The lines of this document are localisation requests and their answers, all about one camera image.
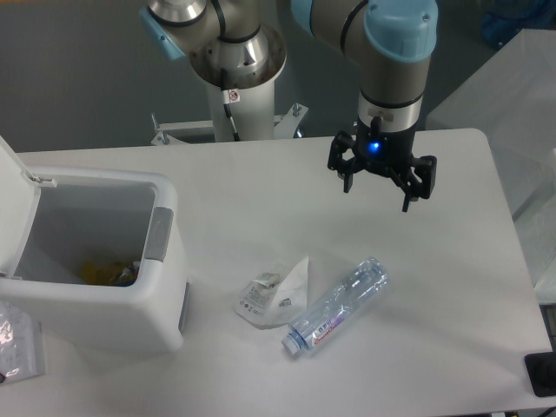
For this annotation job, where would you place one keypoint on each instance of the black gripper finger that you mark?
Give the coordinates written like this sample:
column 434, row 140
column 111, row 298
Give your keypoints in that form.
column 415, row 177
column 345, row 168

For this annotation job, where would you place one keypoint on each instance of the clear zip bag left edge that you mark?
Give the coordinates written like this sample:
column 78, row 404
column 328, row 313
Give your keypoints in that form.
column 21, row 345

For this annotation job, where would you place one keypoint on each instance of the white metal base frame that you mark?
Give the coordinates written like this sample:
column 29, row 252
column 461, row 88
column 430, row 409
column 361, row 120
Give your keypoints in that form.
column 282, row 127

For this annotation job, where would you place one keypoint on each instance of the black device table corner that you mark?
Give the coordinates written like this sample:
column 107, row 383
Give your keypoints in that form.
column 541, row 371

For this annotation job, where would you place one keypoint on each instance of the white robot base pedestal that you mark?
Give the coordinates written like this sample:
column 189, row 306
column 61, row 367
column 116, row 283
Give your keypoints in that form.
column 240, row 79

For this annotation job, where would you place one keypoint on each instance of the clear plastic bag with parts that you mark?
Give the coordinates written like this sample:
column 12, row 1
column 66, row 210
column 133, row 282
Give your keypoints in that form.
column 277, row 295

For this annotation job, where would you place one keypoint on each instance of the clear plastic water bottle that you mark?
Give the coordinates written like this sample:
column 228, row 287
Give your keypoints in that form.
column 323, row 319

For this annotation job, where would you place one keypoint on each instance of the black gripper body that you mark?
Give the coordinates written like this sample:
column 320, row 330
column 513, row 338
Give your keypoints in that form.
column 377, row 151

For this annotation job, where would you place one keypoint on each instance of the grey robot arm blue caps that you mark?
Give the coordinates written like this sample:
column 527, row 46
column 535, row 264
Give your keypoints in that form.
column 390, row 41

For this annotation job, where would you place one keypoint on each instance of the colourful trash inside can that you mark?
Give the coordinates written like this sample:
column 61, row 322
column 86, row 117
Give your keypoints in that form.
column 115, row 274

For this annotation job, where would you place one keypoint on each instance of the white plastic trash can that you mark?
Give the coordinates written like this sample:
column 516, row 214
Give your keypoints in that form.
column 104, row 215

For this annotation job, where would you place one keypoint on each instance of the white trash can lid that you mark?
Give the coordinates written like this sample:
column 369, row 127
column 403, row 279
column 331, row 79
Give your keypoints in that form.
column 20, row 195

